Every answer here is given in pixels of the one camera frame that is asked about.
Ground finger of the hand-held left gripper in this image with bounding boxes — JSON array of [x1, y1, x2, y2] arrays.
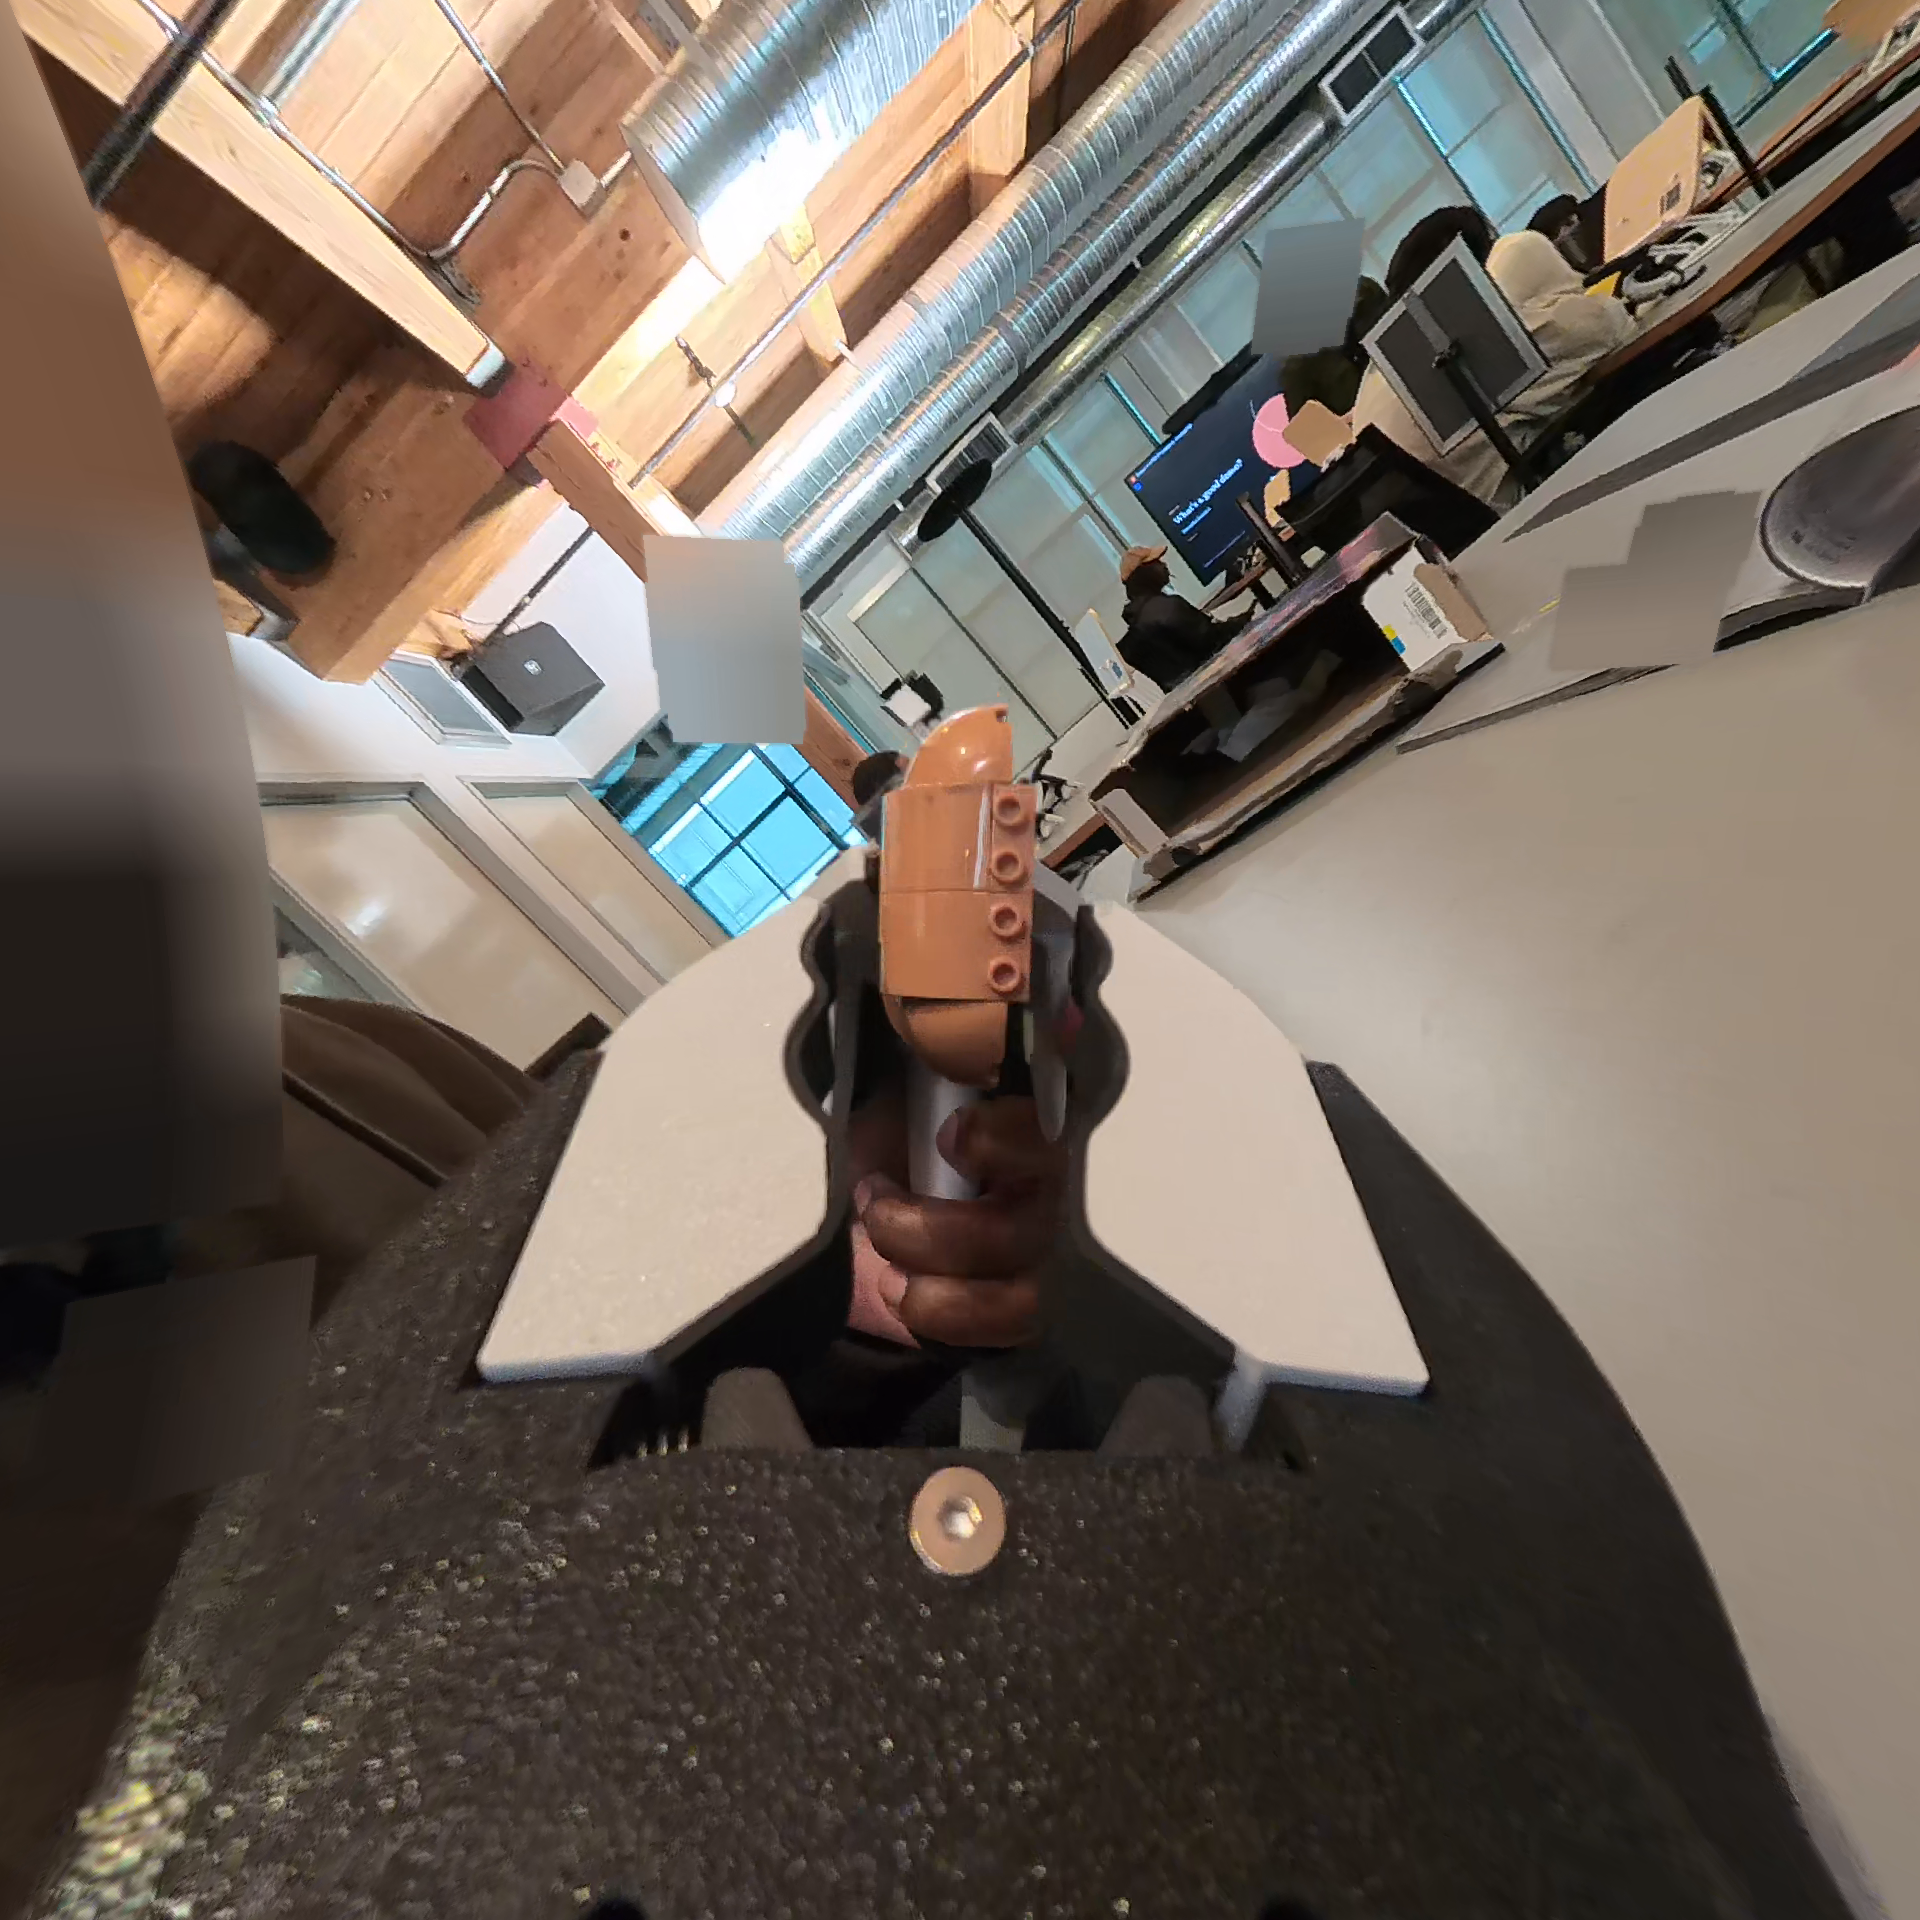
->
[[819, 968, 882, 1178], [1028, 989, 1083, 1150]]

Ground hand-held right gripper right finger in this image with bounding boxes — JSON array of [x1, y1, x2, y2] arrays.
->
[[1052, 901, 1437, 1406]]

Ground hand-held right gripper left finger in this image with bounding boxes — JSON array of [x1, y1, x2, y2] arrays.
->
[[476, 896, 858, 1390]]

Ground brown lego assembly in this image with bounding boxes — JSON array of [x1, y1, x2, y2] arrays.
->
[[872, 704, 1055, 1089]]

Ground printed lego set box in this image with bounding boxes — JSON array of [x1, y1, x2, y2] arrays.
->
[[1083, 514, 1504, 886]]

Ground lego instruction booklet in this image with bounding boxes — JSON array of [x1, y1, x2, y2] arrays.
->
[[1395, 400, 1920, 758]]

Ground person's left hand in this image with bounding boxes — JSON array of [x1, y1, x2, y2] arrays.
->
[[842, 1058, 1075, 1358]]

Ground brown hooded jacket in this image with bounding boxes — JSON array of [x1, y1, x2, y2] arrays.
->
[[0, 989, 547, 1920]]

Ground black floor lamp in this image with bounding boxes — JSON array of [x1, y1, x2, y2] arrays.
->
[[908, 467, 1133, 729]]

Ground dark office desk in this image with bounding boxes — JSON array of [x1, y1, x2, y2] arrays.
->
[[1560, 86, 1920, 400]]

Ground black wall speaker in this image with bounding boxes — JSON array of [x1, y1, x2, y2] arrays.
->
[[455, 620, 610, 742]]

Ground wall display screen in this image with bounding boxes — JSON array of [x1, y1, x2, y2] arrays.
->
[[1123, 354, 1342, 595]]

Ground silver ventilation duct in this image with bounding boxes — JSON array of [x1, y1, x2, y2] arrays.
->
[[622, 0, 1518, 589]]

